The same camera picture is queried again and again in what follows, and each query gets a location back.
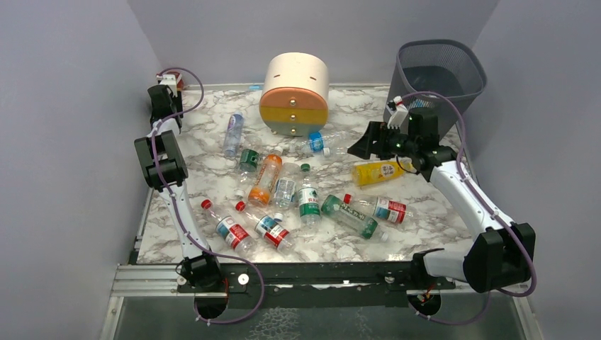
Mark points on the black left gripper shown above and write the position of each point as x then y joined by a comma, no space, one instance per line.
159,100

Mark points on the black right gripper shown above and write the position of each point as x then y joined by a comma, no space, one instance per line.
378,140

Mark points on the clear bottle dark green label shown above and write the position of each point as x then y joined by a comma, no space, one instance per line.
247,167

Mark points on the orange drink bottle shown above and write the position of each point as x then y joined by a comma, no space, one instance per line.
261,192

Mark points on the amber tea bottle red label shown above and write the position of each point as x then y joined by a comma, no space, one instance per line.
179,80

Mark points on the clear bottle white blue cap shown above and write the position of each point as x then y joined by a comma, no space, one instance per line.
330,152

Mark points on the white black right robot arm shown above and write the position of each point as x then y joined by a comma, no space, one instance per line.
465,206

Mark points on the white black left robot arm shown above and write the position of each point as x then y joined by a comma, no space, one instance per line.
164,170

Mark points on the grey mesh waste bin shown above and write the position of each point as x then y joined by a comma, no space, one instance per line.
446,67

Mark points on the yellow juice bottle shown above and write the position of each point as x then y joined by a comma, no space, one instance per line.
366,174

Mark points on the red cap bottle right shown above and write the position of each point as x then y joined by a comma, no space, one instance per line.
380,207

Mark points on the red cap bottle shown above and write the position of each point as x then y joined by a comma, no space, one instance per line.
380,207
228,228
266,226

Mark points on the green tinted bottle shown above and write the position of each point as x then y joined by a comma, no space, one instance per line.
365,226

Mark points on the clear bottle purple label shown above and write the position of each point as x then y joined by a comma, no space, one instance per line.
233,134

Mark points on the clear bottle green white label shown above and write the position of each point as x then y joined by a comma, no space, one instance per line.
308,203

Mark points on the cream pastel drawer cabinet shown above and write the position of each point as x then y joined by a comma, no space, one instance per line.
294,99

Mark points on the crushed clear bottle blue text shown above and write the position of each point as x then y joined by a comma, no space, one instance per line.
286,185

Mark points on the red cap bottle middle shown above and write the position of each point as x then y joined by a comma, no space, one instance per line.
266,226

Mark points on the red cap bottle left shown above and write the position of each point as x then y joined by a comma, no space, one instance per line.
228,228

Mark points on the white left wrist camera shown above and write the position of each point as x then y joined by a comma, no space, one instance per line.
169,80

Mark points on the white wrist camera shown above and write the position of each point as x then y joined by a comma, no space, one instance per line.
169,80
398,112

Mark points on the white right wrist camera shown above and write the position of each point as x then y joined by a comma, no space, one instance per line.
398,112

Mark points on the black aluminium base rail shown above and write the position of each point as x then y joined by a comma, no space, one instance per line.
296,285

